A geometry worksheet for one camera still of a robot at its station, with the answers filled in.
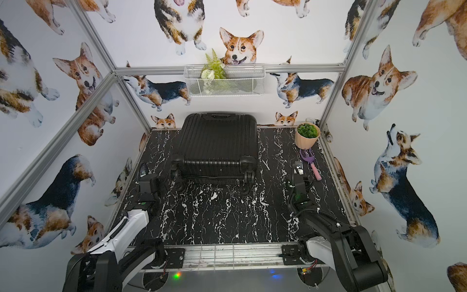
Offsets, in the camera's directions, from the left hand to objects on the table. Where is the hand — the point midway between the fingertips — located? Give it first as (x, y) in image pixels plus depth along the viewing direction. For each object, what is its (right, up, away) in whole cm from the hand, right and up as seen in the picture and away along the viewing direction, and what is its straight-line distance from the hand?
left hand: (156, 178), depth 87 cm
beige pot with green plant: (+77, +22, +17) cm, 82 cm away
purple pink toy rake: (+81, +8, +20) cm, 84 cm away
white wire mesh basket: (+40, +49, +6) cm, 64 cm away
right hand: (+68, +3, +1) cm, 68 cm away
